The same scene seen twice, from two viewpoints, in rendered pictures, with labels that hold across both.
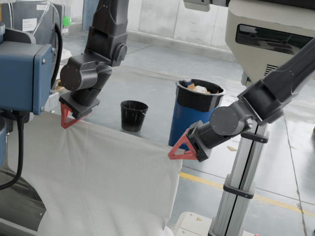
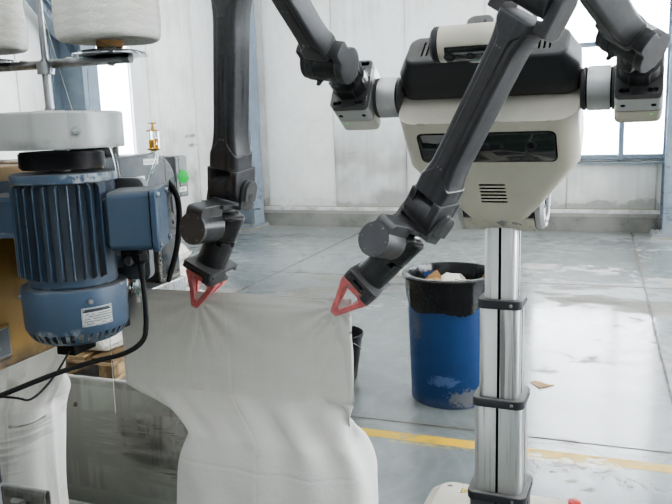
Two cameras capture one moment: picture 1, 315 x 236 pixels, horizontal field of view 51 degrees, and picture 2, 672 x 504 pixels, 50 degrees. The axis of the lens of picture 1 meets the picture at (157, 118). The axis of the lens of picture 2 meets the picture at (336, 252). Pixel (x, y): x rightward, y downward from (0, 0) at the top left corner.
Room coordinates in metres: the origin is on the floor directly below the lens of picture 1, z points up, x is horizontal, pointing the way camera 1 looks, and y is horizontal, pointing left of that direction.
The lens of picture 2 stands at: (-0.54, -0.20, 1.39)
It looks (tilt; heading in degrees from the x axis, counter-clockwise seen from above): 10 degrees down; 7
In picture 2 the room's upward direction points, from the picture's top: 2 degrees counter-clockwise
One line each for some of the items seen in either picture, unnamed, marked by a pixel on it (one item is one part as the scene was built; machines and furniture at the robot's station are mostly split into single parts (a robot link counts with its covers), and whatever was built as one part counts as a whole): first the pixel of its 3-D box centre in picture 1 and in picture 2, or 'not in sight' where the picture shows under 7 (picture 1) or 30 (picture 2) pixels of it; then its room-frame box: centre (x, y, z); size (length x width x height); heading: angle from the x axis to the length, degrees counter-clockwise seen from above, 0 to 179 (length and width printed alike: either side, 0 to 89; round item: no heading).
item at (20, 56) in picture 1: (23, 82); (140, 225); (0.49, 0.22, 1.25); 0.10 x 0.08 x 0.12; 11
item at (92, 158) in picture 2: not in sight; (62, 161); (0.47, 0.32, 1.35); 0.12 x 0.12 x 0.04
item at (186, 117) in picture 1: (194, 117); (450, 333); (3.00, -0.35, 0.32); 0.51 x 0.48 x 0.65; 166
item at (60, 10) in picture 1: (54, 18); (167, 176); (1.01, 0.35, 1.29); 0.08 x 0.05 x 0.09; 76
